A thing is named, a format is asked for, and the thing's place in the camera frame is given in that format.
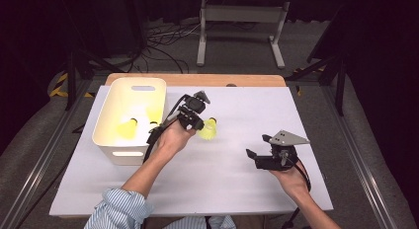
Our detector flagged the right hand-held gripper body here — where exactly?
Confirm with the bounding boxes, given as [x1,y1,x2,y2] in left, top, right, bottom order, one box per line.
[255,129,311,172]

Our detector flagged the person's left hand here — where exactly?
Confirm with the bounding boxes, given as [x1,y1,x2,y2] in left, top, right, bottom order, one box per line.
[157,118,198,158]

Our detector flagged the yellow shuttlecock black-banded cork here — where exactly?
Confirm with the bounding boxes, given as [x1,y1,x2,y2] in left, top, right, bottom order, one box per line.
[117,117,139,139]

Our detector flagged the right hand-held gripper cable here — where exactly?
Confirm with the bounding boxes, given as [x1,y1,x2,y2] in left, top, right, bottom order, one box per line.
[281,156,312,229]

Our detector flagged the person's right hand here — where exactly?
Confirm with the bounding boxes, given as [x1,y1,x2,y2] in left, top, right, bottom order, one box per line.
[268,159,312,202]

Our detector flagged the yellow shuttlecock white cork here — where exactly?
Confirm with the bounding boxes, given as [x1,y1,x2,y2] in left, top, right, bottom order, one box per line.
[144,105,164,126]

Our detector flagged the wooden table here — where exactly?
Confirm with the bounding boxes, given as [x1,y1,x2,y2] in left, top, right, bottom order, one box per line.
[104,72,287,89]

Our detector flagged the white metal stand frame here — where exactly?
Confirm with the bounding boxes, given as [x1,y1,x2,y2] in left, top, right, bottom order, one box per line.
[196,0,291,70]

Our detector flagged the aluminium frame rail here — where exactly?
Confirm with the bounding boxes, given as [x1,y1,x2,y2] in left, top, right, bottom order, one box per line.
[320,85,396,229]
[0,79,98,229]

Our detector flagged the white plastic basket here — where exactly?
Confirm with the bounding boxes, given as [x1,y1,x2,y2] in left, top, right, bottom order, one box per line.
[91,76,171,167]

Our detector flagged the striped shirt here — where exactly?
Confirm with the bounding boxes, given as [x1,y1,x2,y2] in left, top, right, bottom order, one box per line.
[83,188,237,229]

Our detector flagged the yellow black floor tape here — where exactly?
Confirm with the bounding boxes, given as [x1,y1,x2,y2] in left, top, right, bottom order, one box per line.
[48,72,96,99]

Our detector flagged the white table board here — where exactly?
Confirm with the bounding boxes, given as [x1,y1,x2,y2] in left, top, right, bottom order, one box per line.
[48,85,334,217]

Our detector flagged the black floor cables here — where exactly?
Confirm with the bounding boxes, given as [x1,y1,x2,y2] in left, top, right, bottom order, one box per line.
[131,21,202,75]

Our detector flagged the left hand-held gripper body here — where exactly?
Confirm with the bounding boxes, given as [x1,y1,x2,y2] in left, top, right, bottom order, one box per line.
[177,90,211,120]

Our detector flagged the yellow shuttlecock black cork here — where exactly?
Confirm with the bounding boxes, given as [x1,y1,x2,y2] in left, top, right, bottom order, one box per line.
[197,116,218,141]

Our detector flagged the black tripod stand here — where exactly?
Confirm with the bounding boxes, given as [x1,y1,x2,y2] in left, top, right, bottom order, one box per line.
[63,47,126,112]
[285,54,347,117]

